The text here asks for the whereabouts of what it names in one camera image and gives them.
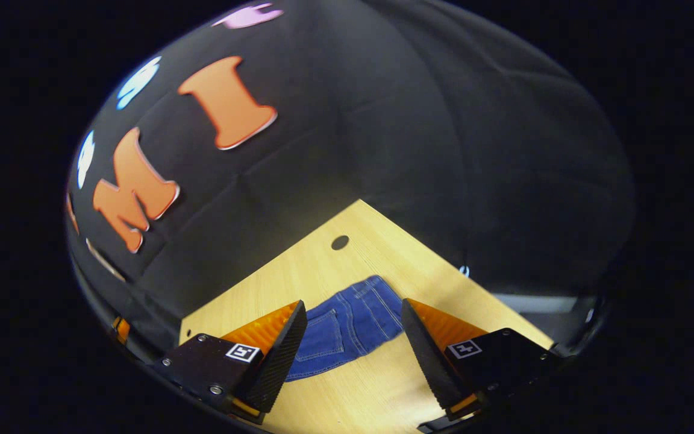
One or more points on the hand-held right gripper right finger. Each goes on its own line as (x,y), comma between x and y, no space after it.
(428,355)

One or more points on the black backdrop cloth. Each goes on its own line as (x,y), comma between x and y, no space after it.
(395,120)

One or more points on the blue denim jeans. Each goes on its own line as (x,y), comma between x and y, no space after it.
(347,325)

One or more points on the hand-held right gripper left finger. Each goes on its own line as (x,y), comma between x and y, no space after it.
(278,361)

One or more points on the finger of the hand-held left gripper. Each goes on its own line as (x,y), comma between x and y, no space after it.
(121,330)

